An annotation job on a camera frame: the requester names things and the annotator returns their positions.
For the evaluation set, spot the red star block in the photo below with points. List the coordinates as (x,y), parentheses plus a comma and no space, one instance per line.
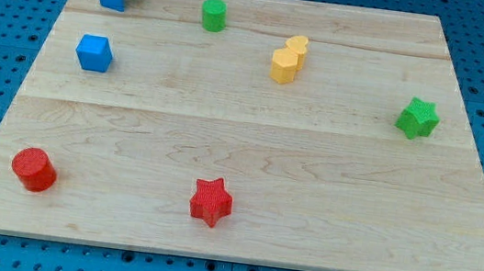
(211,201)

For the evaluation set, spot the blue cube block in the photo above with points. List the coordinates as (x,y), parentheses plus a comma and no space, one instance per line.
(94,53)

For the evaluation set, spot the red cylinder block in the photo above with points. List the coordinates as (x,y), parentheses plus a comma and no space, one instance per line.
(34,169)

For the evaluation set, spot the yellow heart block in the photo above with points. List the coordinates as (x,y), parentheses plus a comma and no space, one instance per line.
(299,45)

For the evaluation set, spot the green cylinder block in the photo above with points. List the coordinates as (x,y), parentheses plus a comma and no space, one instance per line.
(214,15)

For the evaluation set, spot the yellow hexagon block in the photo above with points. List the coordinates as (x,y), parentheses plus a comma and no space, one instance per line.
(283,65)

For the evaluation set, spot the light wooden board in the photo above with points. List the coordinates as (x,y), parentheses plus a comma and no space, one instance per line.
(320,176)

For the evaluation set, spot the green star block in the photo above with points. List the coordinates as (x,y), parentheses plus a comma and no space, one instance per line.
(417,119)

